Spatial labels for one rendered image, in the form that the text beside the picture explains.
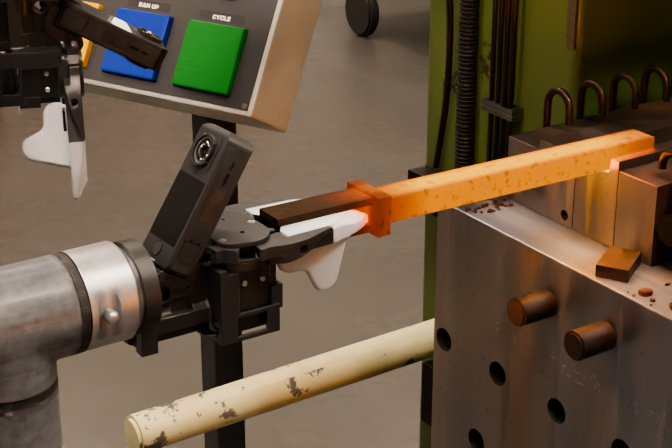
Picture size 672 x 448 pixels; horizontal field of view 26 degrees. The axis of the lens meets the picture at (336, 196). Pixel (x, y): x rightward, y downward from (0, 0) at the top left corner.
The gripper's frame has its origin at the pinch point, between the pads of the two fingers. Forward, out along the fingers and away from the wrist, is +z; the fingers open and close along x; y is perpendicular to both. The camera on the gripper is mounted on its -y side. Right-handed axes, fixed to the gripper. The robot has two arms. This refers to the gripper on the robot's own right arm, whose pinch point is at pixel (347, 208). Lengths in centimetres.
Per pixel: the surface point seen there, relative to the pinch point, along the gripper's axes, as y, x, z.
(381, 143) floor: 97, -237, 174
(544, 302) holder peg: 12.9, 2.0, 20.4
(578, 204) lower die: 6.3, -2.2, 27.8
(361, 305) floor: 98, -153, 109
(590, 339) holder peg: 12.9, 9.6, 18.9
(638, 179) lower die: 1.5, 5.1, 27.7
